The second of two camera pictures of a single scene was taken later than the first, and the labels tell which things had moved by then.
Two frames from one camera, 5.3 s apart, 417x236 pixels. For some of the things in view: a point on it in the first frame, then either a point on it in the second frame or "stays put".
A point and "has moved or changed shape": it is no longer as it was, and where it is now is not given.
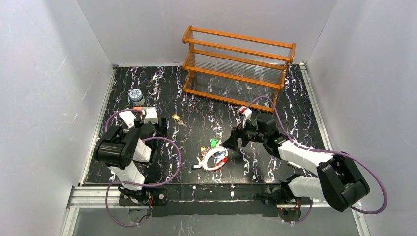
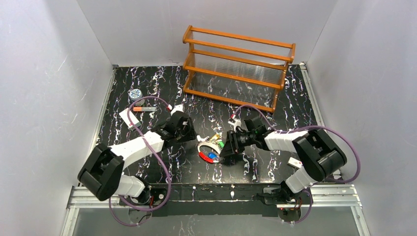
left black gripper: (162, 127) to (188, 131)
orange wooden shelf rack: (240, 70) stays put
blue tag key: (218, 158) has moved or changed shape
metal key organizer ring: (203, 162) to (213, 146)
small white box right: (294, 164) stays put
